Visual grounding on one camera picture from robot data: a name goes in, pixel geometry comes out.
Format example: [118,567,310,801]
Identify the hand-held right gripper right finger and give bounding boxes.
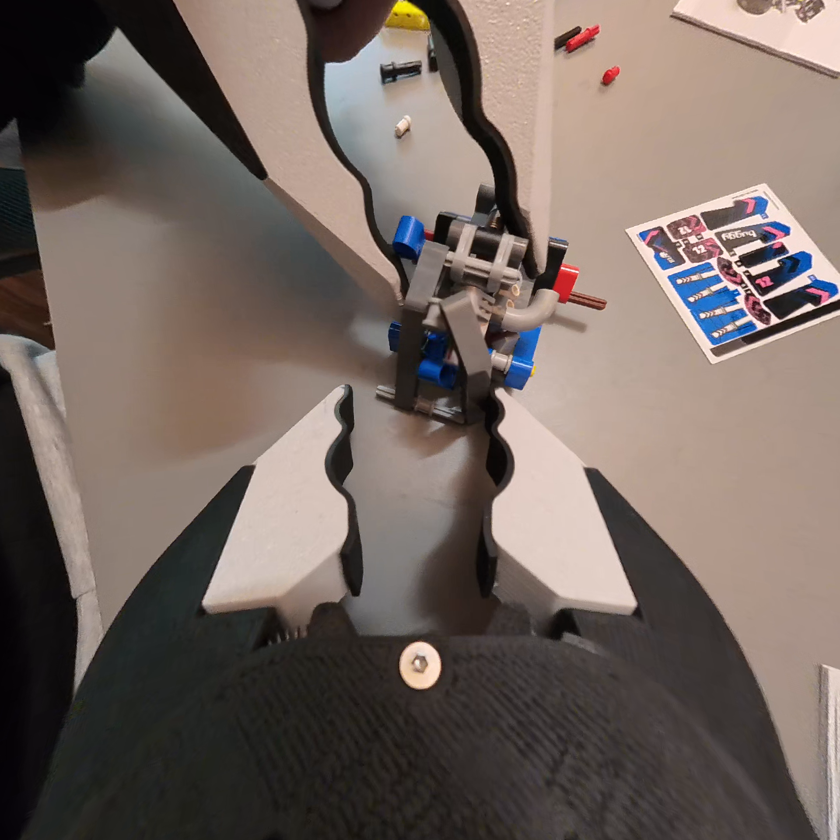
[482,392,639,616]

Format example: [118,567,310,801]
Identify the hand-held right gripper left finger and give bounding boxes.
[201,385,366,614]

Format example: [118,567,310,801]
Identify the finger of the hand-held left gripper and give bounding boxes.
[171,0,409,307]
[430,0,557,280]

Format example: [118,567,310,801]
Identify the grey blue lego chassis assembly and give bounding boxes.
[376,184,608,424]

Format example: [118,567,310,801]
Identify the person's left forearm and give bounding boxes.
[0,0,116,132]

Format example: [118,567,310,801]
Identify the yellow lego piece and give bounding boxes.
[384,0,435,30]

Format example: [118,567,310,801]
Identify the closed lego instruction booklet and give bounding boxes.
[671,0,840,78]

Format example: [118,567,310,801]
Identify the open lego instruction booklet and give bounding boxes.
[817,663,840,840]

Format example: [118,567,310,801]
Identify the person's left hand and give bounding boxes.
[303,0,395,64]

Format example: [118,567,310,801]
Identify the black mesh office chair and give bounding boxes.
[0,164,42,280]

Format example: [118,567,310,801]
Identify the blue pink sticker sheet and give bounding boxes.
[625,184,840,364]

